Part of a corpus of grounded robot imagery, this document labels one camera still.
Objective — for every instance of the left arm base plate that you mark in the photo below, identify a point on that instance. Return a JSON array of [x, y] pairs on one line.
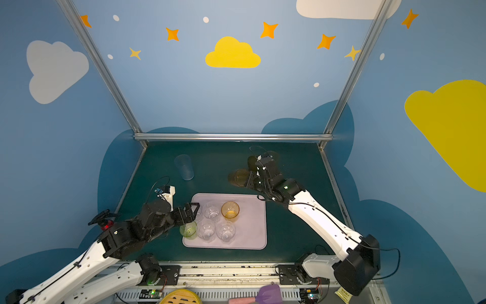
[[166, 275]]

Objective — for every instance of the brown textured cup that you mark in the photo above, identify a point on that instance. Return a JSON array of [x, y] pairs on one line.
[[252, 160], [239, 178]]

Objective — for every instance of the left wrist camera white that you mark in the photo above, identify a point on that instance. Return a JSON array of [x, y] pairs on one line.
[[166, 193]]

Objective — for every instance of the purple toy shovel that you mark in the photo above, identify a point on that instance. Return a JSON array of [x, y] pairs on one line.
[[270, 294]]

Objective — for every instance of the tall yellow cup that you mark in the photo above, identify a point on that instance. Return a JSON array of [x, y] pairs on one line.
[[273, 155]]

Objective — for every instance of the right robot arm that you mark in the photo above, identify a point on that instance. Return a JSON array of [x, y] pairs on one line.
[[356, 258]]

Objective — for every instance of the aluminium frame rear bar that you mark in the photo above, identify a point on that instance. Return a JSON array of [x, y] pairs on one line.
[[232, 137]]

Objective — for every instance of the small green cup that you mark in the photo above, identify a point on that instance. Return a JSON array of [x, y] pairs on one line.
[[189, 230]]

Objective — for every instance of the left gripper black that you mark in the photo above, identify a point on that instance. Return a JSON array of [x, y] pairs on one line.
[[181, 215]]

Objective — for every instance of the pink plastic tray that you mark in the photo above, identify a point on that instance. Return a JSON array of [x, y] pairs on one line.
[[251, 224]]

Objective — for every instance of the clear faceted glass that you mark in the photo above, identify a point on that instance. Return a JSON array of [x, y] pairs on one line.
[[198, 216], [225, 231], [206, 230], [212, 211]]

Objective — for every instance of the tall blue textured cup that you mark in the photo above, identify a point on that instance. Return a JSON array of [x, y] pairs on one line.
[[185, 167]]

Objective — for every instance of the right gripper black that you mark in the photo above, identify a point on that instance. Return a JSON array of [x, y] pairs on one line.
[[260, 169]]

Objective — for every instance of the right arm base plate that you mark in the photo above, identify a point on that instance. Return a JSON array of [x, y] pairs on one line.
[[291, 274]]

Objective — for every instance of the clear faceted glass back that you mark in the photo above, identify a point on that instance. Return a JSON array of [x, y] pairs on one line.
[[212, 211]]

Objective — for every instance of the yellow round lid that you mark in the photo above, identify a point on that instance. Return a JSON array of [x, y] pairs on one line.
[[181, 296]]

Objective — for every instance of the yellow snack packet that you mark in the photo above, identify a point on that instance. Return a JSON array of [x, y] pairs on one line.
[[344, 295]]

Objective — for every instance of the yellow transparent cup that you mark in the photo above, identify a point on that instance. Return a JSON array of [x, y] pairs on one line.
[[230, 210]]

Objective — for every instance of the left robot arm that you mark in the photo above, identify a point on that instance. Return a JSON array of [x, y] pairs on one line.
[[66, 281]]

